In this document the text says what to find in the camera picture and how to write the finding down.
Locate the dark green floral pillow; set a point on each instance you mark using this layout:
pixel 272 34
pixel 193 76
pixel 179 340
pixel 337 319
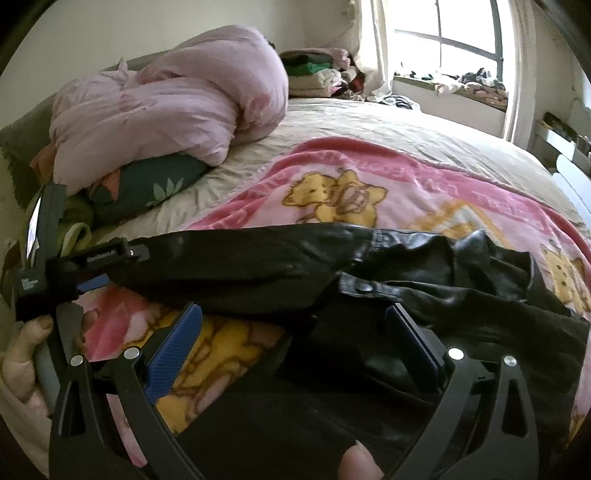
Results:
pixel 142 185

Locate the folded clothes pile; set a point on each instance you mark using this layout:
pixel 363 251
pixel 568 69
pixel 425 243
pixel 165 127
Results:
pixel 323 73

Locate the right hand thumb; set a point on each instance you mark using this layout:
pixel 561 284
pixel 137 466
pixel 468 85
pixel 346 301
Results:
pixel 359 464

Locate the white bedside table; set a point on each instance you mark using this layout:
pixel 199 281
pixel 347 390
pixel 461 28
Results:
pixel 554 140

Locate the beige bed sheet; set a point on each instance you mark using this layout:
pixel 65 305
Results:
pixel 430 139

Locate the pink rolled duvet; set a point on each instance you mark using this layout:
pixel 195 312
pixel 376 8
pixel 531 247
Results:
pixel 223 87

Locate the white curtain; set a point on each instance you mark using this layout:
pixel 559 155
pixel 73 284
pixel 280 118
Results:
pixel 373 56

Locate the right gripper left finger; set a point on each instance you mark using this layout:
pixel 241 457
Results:
pixel 84 441

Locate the left hand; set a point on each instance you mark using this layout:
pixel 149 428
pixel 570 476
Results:
pixel 18 370

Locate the pink cartoon bear blanket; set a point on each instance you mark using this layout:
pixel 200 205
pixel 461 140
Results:
pixel 341 181

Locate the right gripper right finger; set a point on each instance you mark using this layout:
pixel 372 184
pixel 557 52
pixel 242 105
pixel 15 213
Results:
pixel 483 425

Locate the black leather jacket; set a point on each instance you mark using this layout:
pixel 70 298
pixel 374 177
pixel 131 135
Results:
pixel 335 377

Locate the clothes on window sill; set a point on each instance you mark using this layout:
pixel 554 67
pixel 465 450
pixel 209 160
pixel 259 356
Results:
pixel 479 86

